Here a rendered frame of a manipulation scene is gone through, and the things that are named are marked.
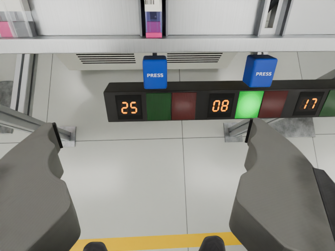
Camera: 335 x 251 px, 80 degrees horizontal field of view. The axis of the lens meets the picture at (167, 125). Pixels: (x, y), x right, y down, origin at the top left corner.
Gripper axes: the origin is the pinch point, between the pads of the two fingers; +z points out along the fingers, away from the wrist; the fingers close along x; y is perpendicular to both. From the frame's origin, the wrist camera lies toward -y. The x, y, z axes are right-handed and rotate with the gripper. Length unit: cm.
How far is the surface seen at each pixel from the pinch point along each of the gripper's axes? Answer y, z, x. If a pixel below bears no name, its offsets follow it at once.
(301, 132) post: 44, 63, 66
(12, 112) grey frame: 18, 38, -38
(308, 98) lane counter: 3.8, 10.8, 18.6
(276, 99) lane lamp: 3.8, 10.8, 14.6
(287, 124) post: 41, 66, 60
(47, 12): -5.4, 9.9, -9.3
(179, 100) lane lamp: 3.7, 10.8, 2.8
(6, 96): 29, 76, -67
